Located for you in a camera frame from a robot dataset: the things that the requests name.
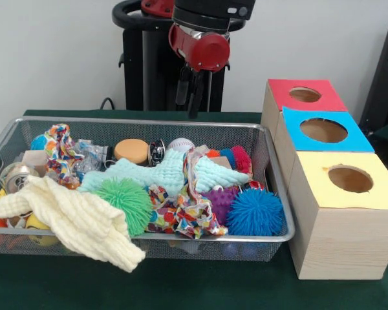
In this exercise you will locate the pale yellow cloth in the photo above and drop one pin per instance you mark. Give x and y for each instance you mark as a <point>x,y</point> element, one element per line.
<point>77,219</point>

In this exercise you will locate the tan round bun toy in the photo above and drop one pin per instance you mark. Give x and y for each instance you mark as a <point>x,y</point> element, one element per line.
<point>131,150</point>

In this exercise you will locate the colourful patterned cloth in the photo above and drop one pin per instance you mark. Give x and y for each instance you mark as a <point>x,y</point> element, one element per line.
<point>181,213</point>
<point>58,152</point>

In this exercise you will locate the crushed silver can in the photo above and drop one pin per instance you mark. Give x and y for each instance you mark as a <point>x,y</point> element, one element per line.
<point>156,153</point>

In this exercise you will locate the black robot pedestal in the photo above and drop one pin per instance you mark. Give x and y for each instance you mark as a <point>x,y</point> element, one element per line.
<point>149,71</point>

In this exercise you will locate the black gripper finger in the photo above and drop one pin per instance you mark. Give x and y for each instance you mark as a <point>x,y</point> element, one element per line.
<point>198,93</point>
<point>183,87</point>

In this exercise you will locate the green spiky ball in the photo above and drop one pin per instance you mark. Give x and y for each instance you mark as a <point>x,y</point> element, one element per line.
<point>126,200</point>

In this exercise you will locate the red spiky toy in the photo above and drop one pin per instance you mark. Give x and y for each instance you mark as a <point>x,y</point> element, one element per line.
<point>241,158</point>

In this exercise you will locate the purple spiky ball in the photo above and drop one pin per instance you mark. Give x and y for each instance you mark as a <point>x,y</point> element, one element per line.
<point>220,201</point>

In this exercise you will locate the crushed clear water bottle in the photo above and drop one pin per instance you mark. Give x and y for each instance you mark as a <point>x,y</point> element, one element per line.
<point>89,155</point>

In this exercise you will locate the mint green cloth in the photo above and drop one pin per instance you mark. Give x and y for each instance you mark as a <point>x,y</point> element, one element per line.
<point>161,171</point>

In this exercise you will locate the shallow clear mesh bin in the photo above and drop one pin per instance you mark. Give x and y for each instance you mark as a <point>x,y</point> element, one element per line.
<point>275,168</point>

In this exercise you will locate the wooden box with three holes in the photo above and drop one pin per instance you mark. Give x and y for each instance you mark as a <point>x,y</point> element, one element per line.
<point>343,239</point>

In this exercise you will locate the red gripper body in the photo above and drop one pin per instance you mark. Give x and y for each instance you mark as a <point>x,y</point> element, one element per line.
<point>202,50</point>

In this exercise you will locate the blue spiky ball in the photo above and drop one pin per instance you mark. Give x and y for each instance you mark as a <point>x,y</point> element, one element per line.
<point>255,212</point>

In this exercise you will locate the pale pink ball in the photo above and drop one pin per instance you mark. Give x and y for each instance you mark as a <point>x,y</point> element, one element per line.
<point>181,144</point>

